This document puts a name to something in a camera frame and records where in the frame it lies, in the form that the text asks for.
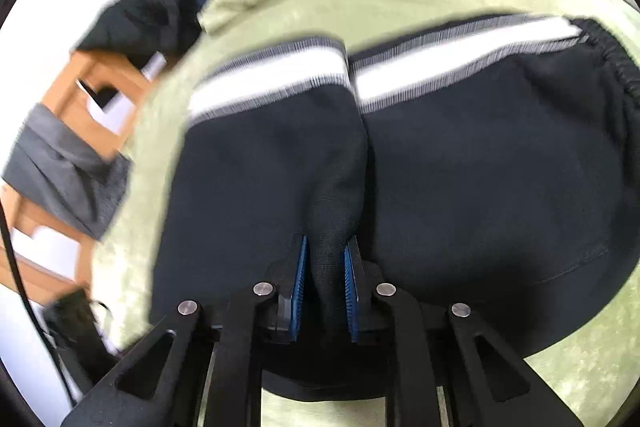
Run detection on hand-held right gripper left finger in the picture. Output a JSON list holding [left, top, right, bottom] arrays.
[[60, 234, 308, 427]]

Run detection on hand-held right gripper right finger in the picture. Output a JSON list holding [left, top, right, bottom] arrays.
[[342, 237, 583, 427]]

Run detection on black pants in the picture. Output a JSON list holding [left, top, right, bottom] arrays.
[[150, 12, 640, 400]]

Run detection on grey jeans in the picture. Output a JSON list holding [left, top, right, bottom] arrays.
[[2, 103, 133, 240]]

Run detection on black jacket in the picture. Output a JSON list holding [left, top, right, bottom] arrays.
[[75, 0, 203, 58]]

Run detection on black cable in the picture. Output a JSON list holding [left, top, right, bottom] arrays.
[[0, 202, 76, 408]]

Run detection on wooden bed frame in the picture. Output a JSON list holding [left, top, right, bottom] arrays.
[[10, 0, 176, 293]]

